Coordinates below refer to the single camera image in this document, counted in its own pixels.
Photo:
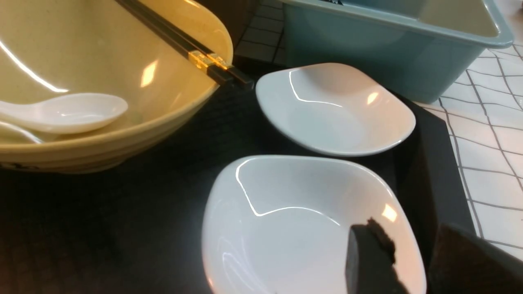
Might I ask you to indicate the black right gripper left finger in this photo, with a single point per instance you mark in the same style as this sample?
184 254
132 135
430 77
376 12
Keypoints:
370 260

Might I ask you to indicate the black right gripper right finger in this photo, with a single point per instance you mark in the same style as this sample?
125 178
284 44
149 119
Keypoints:
463 263

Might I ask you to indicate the white square side dish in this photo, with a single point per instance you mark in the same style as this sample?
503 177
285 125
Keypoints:
334 110
280 224

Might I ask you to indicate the black chopstick gold band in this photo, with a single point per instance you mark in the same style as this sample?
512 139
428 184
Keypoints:
179 38
163 34

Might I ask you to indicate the white ceramic soup spoon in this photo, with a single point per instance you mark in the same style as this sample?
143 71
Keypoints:
67 114

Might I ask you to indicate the yellow noodle bowl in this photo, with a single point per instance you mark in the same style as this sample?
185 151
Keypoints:
55 47

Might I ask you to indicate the blue plastic bin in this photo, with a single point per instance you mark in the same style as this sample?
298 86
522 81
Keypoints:
416 48

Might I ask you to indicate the black plastic serving tray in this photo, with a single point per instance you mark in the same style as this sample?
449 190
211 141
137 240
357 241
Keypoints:
137 228

